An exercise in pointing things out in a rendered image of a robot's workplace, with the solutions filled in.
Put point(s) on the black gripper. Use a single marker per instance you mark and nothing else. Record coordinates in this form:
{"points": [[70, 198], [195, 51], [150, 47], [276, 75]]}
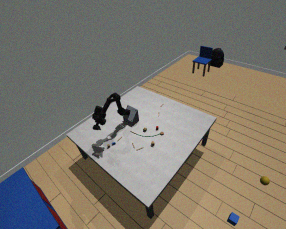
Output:
{"points": [[98, 119]]}

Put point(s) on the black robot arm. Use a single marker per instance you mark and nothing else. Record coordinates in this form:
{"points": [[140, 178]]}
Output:
{"points": [[116, 98]]}

